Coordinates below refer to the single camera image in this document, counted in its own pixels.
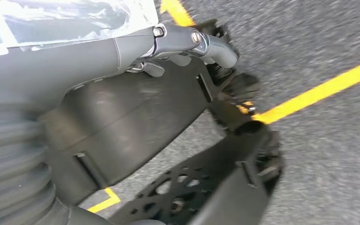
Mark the yellow floor tape square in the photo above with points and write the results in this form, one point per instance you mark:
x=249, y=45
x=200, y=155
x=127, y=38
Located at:
x=323, y=90

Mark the black perforated robot leg plate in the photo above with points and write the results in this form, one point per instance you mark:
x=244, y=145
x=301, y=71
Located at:
x=229, y=164

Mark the black robot leg shell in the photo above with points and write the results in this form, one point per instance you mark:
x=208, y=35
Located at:
x=130, y=124

